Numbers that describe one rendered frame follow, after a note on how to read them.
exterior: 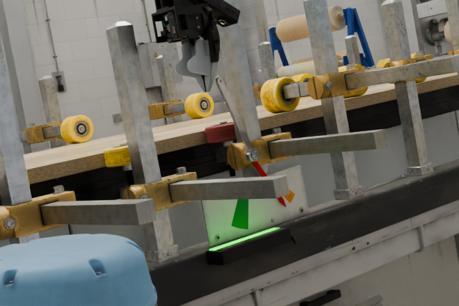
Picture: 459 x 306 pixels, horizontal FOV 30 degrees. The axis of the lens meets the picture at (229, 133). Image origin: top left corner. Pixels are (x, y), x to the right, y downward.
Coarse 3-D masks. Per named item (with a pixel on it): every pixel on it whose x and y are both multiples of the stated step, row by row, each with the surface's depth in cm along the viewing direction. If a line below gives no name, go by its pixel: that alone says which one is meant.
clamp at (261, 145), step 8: (264, 136) 172; (272, 136) 168; (280, 136) 169; (288, 136) 170; (232, 144) 167; (240, 144) 164; (256, 144) 165; (264, 144) 166; (232, 152) 164; (240, 152) 163; (264, 152) 166; (232, 160) 165; (240, 160) 163; (264, 160) 166; (272, 160) 167; (280, 160) 169; (240, 168) 164
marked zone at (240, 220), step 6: (240, 204) 161; (246, 204) 162; (240, 210) 161; (246, 210) 162; (234, 216) 160; (240, 216) 161; (246, 216) 162; (234, 222) 160; (240, 222) 161; (246, 222) 162; (240, 228) 161; (246, 228) 162
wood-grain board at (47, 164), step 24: (456, 72) 259; (360, 96) 212; (384, 96) 218; (192, 120) 265; (216, 120) 226; (264, 120) 191; (288, 120) 196; (72, 144) 246; (96, 144) 212; (168, 144) 174; (192, 144) 178; (48, 168) 157; (72, 168) 160; (96, 168) 163
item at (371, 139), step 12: (360, 132) 151; (372, 132) 146; (384, 132) 148; (276, 144) 165; (288, 144) 163; (300, 144) 160; (312, 144) 158; (324, 144) 155; (336, 144) 153; (348, 144) 151; (360, 144) 149; (372, 144) 147; (384, 144) 148; (276, 156) 166
